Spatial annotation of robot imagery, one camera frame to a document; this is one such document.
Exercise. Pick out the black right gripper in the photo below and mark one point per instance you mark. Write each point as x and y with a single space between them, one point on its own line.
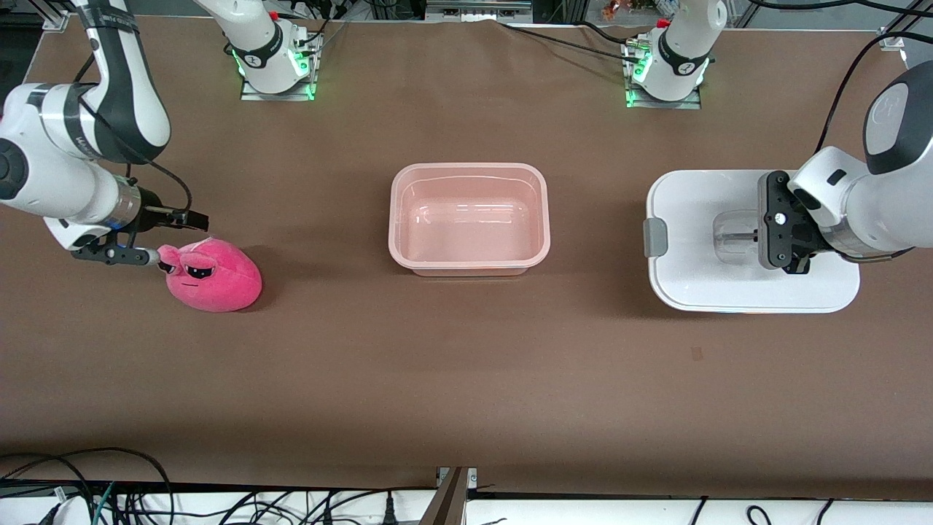
151 208

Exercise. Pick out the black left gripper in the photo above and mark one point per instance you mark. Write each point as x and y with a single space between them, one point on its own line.
810 251

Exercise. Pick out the pink plush toy with sunglasses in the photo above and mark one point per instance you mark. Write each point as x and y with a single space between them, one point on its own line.
219 281

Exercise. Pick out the white box lid grey latches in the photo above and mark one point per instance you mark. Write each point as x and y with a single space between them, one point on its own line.
692 292

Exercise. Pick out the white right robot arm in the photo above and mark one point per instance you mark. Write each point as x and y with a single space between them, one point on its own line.
65 182

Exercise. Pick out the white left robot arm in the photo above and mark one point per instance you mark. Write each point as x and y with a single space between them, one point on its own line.
896 197

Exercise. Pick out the pink plastic box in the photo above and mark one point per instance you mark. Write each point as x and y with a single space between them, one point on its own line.
466 233

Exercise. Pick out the orange figurine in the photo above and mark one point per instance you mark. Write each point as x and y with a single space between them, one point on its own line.
612 9

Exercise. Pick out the grey metal fixture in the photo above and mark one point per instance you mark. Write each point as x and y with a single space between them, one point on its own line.
474 11

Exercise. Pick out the black power plug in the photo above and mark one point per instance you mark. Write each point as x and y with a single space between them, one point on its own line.
390 510

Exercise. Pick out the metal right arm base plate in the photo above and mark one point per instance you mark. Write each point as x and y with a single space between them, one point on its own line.
251 93

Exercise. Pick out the aluminium corner bracket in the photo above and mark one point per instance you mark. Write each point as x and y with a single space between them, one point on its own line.
57 20

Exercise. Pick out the aluminium frame profile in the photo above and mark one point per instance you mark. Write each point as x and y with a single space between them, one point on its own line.
893 36

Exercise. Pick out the aluminium post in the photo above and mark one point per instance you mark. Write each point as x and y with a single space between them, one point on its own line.
448 503

